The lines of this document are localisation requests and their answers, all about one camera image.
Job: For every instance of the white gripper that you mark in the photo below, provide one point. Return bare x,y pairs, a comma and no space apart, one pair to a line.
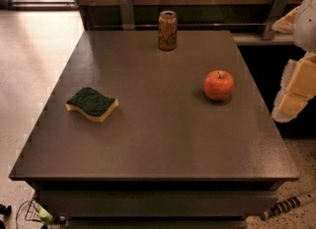
306,26

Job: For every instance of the red apple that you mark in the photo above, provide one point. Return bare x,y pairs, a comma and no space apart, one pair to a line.
218,85

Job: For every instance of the green and yellow sponge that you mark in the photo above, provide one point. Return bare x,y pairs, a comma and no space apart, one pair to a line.
91,104

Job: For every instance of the orange soda can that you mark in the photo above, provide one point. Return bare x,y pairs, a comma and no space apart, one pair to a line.
167,30

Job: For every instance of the grey cabinet with drawers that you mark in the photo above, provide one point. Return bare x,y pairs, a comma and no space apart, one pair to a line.
167,157

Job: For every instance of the right metal bracket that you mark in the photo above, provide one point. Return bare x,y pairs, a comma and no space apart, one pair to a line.
276,9

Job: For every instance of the metal bracket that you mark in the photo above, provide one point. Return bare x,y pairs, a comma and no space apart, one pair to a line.
127,14
276,9

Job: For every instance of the wooden shelf with rail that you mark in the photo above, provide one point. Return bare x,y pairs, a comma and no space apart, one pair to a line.
244,18

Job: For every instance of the striped black white handle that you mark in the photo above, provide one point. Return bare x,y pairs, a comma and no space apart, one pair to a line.
287,205

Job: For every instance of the left metal bracket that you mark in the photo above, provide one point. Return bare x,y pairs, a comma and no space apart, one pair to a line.
127,14

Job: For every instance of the wire basket with green item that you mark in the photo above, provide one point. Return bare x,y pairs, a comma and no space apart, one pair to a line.
31,211

